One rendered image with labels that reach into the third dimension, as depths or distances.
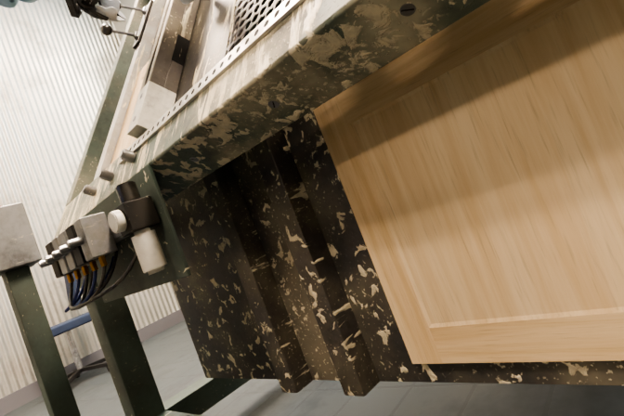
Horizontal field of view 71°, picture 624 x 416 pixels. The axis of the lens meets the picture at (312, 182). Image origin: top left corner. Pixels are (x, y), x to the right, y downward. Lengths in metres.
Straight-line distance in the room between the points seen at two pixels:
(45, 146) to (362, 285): 4.18
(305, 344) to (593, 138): 0.79
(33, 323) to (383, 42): 1.24
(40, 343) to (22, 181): 3.26
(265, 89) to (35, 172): 4.15
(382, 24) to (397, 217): 0.39
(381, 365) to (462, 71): 0.63
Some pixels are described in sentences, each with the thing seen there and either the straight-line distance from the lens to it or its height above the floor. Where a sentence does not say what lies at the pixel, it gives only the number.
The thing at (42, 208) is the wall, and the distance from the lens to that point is 4.63.
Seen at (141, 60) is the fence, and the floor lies 1.27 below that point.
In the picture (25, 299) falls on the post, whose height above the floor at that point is 0.66.
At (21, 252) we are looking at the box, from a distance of 1.49.
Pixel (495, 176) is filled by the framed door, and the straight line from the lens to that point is 0.73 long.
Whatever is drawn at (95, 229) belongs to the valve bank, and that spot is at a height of 0.73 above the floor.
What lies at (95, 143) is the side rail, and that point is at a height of 1.09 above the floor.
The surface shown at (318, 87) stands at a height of 0.77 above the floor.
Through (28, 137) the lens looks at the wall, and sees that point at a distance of 4.83.
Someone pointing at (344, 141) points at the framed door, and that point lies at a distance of 0.86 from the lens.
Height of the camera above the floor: 0.61
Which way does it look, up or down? 3 degrees up
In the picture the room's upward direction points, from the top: 21 degrees counter-clockwise
